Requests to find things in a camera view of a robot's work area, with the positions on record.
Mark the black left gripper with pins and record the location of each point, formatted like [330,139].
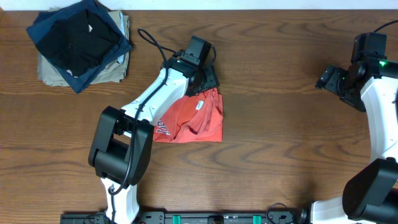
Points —
[213,81]

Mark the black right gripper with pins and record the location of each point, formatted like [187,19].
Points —
[336,74]

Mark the red printed t-shirt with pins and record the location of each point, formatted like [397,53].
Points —
[192,119]

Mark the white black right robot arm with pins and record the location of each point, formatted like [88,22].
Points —
[370,86]

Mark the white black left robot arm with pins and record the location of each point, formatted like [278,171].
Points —
[121,148]

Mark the khaki folded garment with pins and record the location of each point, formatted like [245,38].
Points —
[115,71]

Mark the navy blue folded garment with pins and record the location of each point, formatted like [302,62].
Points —
[45,21]

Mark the black folded garment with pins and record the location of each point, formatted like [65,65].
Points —
[78,43]

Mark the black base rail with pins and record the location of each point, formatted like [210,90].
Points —
[277,216]

